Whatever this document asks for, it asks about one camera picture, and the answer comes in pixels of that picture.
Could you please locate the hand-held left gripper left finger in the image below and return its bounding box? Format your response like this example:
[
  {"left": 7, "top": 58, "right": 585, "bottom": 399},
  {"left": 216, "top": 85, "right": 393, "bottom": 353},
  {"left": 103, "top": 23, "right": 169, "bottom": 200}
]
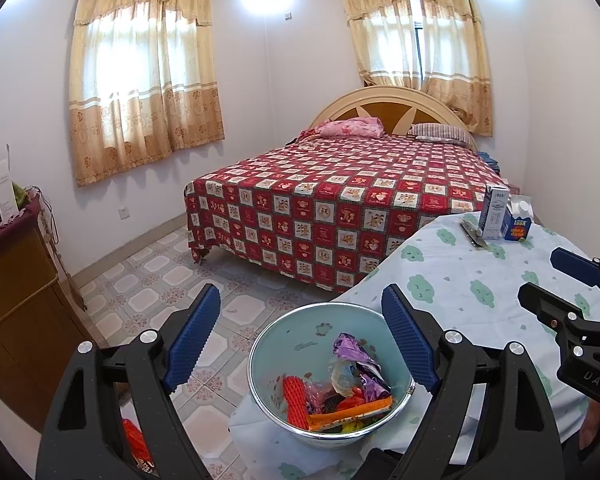
[{"left": 35, "top": 282, "right": 223, "bottom": 480}]

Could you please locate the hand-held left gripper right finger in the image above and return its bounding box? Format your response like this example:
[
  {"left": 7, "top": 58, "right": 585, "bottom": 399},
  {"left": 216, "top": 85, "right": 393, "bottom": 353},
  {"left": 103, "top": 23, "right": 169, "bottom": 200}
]
[{"left": 380, "top": 282, "right": 567, "bottom": 480}]

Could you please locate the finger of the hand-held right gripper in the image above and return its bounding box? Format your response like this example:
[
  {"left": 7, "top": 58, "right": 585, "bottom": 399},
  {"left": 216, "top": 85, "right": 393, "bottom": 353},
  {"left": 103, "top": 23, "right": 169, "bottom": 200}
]
[
  {"left": 550, "top": 247, "right": 600, "bottom": 306},
  {"left": 517, "top": 281, "right": 600, "bottom": 356}
]

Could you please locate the purple foil wrapper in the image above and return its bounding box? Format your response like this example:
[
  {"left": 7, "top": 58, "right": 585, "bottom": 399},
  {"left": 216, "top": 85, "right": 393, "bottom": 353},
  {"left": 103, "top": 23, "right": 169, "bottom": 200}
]
[{"left": 332, "top": 332, "right": 392, "bottom": 397}]

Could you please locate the red foil wrapper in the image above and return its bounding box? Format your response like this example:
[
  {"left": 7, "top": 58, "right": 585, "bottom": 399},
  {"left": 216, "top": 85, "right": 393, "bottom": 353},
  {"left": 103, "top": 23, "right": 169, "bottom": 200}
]
[{"left": 335, "top": 392, "right": 369, "bottom": 411}]

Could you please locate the orange wrapper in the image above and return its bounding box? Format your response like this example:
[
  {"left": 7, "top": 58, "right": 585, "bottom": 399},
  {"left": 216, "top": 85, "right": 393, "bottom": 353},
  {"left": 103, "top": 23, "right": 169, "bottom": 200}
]
[{"left": 307, "top": 395, "right": 396, "bottom": 431}]

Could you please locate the round teal stool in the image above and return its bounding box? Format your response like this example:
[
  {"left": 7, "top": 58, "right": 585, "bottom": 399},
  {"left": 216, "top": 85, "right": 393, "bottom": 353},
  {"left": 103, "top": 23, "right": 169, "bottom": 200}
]
[{"left": 247, "top": 302, "right": 415, "bottom": 454}]

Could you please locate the pink clear plastic bag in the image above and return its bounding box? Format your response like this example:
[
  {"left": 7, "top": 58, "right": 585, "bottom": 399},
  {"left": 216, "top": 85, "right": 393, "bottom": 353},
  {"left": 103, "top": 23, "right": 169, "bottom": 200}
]
[{"left": 305, "top": 380, "right": 337, "bottom": 407}]

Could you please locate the red plastic bag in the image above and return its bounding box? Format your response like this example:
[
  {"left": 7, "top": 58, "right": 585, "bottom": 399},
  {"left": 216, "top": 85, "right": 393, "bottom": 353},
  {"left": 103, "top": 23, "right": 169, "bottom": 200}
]
[
  {"left": 281, "top": 375, "right": 311, "bottom": 432},
  {"left": 121, "top": 417, "right": 157, "bottom": 480}
]

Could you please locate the blue carton white cap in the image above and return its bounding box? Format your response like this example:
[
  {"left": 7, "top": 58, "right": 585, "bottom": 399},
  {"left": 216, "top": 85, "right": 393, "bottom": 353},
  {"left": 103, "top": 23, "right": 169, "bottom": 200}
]
[{"left": 502, "top": 200, "right": 533, "bottom": 244}]

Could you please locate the white milk carton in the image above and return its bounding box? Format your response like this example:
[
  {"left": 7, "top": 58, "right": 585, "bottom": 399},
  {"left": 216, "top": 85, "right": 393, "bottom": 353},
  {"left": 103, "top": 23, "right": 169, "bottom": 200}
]
[{"left": 479, "top": 184, "right": 510, "bottom": 240}]

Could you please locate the dark snack packet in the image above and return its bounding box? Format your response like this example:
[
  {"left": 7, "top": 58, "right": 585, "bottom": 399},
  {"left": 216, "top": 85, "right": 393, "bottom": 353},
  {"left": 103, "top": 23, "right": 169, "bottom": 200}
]
[{"left": 460, "top": 217, "right": 489, "bottom": 250}]

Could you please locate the bed with red patterned cover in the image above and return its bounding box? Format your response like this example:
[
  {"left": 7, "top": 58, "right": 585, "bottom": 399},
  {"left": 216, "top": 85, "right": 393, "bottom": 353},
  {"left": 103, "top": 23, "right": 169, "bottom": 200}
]
[{"left": 184, "top": 132, "right": 511, "bottom": 294}]

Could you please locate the wooden cabinet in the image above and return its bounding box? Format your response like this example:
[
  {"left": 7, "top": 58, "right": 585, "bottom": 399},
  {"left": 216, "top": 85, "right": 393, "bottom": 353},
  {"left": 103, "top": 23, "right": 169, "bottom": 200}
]
[{"left": 0, "top": 195, "right": 94, "bottom": 432}]

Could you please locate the striped pillow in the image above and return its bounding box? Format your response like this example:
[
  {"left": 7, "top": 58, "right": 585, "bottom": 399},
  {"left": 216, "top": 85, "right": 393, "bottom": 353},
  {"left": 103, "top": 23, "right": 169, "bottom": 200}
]
[{"left": 407, "top": 123, "right": 473, "bottom": 146}]

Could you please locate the dark red cloth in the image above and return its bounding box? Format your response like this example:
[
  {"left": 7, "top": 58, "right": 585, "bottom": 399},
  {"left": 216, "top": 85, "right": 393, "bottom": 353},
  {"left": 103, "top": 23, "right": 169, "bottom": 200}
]
[{"left": 0, "top": 204, "right": 42, "bottom": 261}]

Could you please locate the pink pillow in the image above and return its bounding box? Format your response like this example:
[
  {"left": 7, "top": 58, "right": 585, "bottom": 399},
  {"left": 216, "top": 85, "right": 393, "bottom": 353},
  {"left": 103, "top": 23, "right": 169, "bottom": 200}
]
[{"left": 319, "top": 117, "right": 385, "bottom": 139}]

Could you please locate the cream wooden headboard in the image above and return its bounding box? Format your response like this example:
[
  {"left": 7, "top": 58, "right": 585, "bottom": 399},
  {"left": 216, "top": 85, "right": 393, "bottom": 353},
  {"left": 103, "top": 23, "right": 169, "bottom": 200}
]
[{"left": 305, "top": 85, "right": 479, "bottom": 151}]

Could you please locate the white paper box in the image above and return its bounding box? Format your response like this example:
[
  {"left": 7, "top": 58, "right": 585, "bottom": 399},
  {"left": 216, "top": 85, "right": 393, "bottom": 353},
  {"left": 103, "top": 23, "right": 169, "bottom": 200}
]
[{"left": 0, "top": 142, "right": 20, "bottom": 224}]

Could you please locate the beige patterned curtain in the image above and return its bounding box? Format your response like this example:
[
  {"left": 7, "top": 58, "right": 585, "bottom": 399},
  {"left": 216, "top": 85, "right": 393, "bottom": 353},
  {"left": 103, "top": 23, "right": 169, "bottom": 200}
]
[
  {"left": 69, "top": 0, "right": 226, "bottom": 188},
  {"left": 341, "top": 0, "right": 423, "bottom": 89},
  {"left": 414, "top": 0, "right": 495, "bottom": 137}
]

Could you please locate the window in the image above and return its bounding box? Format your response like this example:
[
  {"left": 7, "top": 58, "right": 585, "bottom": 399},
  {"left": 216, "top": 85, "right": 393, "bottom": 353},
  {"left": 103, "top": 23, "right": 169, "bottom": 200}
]
[{"left": 414, "top": 22, "right": 425, "bottom": 81}]

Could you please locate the thin cable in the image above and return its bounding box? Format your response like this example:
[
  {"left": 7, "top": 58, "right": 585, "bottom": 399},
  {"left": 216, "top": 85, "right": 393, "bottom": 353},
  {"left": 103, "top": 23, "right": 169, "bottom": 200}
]
[{"left": 32, "top": 187, "right": 62, "bottom": 263}]

